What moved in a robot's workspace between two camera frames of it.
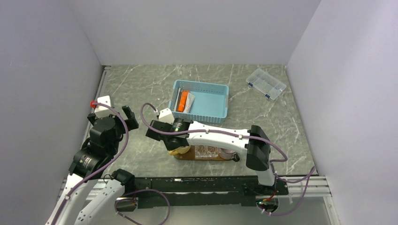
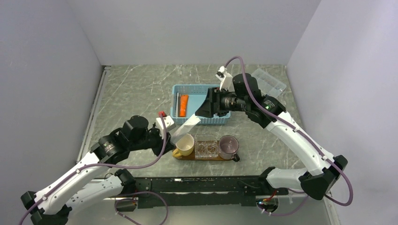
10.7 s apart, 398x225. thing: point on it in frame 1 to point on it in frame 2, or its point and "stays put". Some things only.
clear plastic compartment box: (268, 85) stays put
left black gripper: (132, 123) to (158, 149)
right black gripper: (169, 147) to (212, 104)
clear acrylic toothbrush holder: (202, 151) stays put
